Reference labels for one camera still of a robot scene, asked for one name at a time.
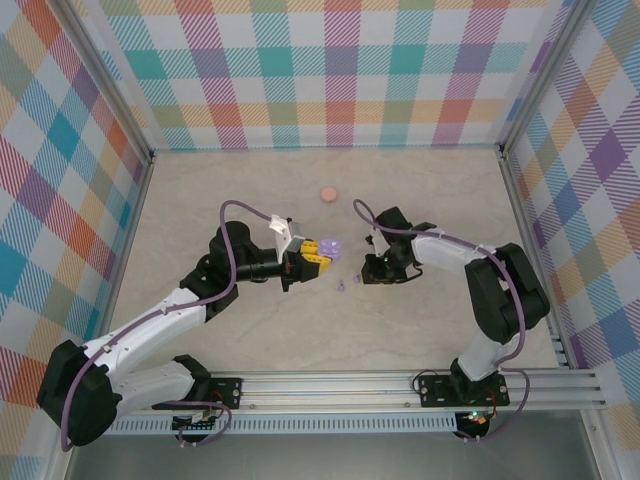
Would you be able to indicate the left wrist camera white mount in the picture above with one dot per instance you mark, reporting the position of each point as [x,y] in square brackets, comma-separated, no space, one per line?
[282,232]

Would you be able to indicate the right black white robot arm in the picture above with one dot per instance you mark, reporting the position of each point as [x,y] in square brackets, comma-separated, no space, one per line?
[505,295]

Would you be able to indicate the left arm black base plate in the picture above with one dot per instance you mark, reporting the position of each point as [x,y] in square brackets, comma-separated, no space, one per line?
[227,392]

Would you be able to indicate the purple round charging case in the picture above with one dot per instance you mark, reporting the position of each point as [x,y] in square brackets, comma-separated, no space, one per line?
[332,247]

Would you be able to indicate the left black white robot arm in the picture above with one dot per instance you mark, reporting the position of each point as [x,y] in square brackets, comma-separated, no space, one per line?
[145,325]

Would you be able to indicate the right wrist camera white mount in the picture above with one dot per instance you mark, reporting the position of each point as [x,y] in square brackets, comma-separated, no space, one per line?
[377,245]

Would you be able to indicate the grey metal panel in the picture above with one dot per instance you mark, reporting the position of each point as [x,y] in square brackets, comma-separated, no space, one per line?
[325,460]

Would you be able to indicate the aluminium frame leg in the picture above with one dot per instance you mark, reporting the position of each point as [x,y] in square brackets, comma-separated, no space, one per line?
[57,467]
[603,465]

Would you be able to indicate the aluminium mounting rail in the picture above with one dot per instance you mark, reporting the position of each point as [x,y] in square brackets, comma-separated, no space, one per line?
[325,390]

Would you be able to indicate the aluminium side floor rail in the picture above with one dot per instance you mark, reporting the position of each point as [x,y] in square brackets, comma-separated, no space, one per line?
[522,210]
[127,240]

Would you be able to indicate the pink round charging case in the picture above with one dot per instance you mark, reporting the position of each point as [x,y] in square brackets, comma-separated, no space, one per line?
[328,194]

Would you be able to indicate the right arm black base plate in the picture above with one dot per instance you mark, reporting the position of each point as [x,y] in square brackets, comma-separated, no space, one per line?
[435,392]

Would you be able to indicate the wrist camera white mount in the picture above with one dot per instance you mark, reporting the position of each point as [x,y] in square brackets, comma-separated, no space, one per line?
[282,232]
[377,245]

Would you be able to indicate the aluminium frame post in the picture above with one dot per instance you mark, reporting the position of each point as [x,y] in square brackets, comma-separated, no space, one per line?
[112,82]
[542,75]

